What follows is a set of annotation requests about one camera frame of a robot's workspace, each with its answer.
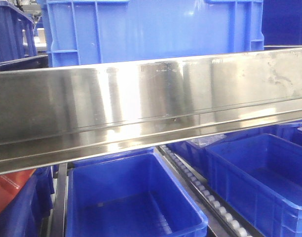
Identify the large light blue crate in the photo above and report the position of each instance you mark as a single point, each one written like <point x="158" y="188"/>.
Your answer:
<point x="82" y="32"/>

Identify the dark blue bin lower middle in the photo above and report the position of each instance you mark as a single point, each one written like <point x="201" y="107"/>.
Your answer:
<point x="137" y="196"/>

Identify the dark blue bin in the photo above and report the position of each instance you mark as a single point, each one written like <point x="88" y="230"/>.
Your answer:
<point x="137" y="196"/>
<point x="16" y="33"/>
<point x="282" y="22"/>
<point x="258" y="175"/>
<point x="24" y="215"/>

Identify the dark blue bin lower right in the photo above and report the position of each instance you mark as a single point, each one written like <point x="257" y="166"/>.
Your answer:
<point x="258" y="175"/>

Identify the white roller track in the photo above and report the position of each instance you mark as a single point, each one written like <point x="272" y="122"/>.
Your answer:
<point x="222" y="223"/>

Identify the blue bin far right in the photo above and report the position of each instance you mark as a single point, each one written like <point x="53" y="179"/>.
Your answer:
<point x="291" y="131"/>

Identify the dark blue bin upper left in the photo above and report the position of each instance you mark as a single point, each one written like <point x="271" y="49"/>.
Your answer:
<point x="16" y="33"/>

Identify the dark blue bin lower left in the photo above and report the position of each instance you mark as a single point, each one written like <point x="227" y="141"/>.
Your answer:
<point x="24" y="215"/>

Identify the dark blue bin upper right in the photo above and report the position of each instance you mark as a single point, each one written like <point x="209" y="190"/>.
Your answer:
<point x="282" y="22"/>

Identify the stainless steel shelf rail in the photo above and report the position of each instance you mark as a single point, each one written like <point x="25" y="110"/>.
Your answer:
<point x="56" y="115"/>

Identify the metal divider rail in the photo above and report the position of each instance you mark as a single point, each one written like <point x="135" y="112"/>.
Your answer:
<point x="59" y="211"/>

